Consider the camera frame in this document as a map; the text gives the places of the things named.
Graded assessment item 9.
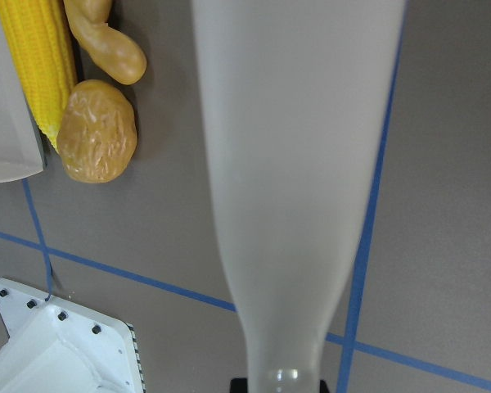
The brown toy potato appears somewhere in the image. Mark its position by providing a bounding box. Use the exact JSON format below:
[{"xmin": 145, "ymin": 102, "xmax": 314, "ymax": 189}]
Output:
[{"xmin": 56, "ymin": 79, "xmax": 137, "ymax": 183}]

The tan toy ginger root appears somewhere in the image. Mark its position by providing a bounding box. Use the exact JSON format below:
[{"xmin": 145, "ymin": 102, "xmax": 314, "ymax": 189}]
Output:
[{"xmin": 64, "ymin": 0, "xmax": 147, "ymax": 85}]

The beige plastic dustpan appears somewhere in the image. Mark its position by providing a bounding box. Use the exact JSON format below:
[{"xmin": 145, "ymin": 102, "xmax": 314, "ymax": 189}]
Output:
[{"xmin": 0, "ymin": 21, "xmax": 46, "ymax": 183}]

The yellow toy corn cob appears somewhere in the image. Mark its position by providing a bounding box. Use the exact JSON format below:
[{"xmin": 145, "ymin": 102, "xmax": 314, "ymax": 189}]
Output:
[{"xmin": 0, "ymin": 0, "xmax": 77, "ymax": 149}]

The beige hand brush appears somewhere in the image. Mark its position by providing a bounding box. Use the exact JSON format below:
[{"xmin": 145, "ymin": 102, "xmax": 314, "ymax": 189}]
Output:
[{"xmin": 191, "ymin": 1, "xmax": 406, "ymax": 392}]

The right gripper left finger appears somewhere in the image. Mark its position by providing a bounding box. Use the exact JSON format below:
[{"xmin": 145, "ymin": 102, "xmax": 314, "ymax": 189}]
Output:
[{"xmin": 229, "ymin": 378, "xmax": 248, "ymax": 393}]

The white camera mast base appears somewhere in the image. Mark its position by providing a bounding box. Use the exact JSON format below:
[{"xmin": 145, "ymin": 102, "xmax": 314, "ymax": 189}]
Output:
[{"xmin": 0, "ymin": 278, "xmax": 146, "ymax": 392}]

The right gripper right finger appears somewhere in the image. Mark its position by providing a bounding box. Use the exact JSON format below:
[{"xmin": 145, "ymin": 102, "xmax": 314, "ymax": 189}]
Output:
[{"xmin": 319, "ymin": 380, "xmax": 330, "ymax": 393}]

